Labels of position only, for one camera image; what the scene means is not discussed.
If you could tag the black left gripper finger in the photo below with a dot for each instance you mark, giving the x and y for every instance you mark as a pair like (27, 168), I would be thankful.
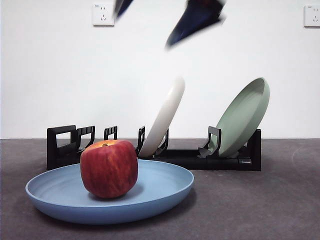
(122, 6)
(195, 20)

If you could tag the red apple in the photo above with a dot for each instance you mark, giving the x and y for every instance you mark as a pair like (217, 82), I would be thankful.
(110, 170)

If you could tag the blue plate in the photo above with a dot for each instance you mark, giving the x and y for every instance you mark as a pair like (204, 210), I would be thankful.
(57, 187)

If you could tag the white plate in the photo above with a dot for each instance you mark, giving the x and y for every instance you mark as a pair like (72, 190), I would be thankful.
(165, 117)

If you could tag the green plate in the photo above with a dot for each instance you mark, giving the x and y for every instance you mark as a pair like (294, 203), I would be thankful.
(240, 125)

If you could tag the black plate rack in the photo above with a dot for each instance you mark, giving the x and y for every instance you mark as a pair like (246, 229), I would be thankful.
(225, 163)

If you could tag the white wall socket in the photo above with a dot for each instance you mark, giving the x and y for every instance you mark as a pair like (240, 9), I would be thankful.
(312, 16)
(103, 15)

